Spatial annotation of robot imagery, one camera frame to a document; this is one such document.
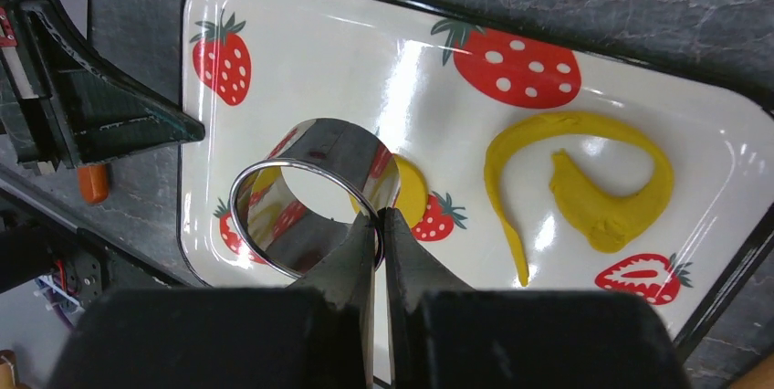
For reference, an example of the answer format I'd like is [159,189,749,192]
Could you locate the yellow dough scrap strip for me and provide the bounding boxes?
[484,111,675,286]

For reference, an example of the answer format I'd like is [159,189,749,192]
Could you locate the white strawberry tray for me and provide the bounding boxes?
[179,0,773,351]

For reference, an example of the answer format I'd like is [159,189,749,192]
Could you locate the yellow dough lump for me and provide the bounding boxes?
[350,154,429,231]

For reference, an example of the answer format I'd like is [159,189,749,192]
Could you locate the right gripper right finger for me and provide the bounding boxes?
[382,208,690,388]

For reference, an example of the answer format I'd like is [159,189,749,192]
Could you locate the round metal cookie cutter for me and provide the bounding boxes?
[227,118,401,279]

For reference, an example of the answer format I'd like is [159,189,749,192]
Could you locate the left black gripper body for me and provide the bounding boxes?
[1,0,79,175]

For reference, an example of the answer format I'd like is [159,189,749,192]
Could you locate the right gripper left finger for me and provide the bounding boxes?
[49,216,375,388]

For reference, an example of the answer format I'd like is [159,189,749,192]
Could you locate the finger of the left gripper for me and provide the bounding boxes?
[45,16,205,166]

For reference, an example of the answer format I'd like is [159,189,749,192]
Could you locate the wooden roller with handle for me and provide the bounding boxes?
[728,355,774,389]

